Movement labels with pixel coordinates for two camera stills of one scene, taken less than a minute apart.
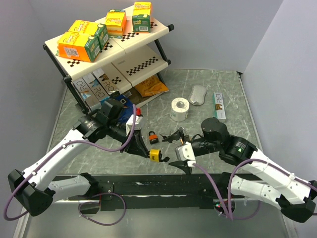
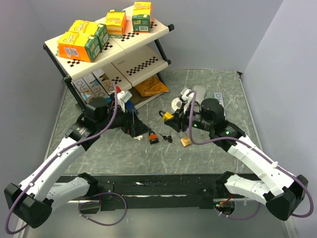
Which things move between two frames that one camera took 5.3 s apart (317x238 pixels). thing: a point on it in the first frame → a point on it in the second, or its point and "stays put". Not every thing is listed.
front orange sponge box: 79,46 stays put
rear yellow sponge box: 91,29 stays put
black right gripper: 183,165 → 175,122
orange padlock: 153,138 stays put
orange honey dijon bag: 153,86 stays put
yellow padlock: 155,155 → 166,116
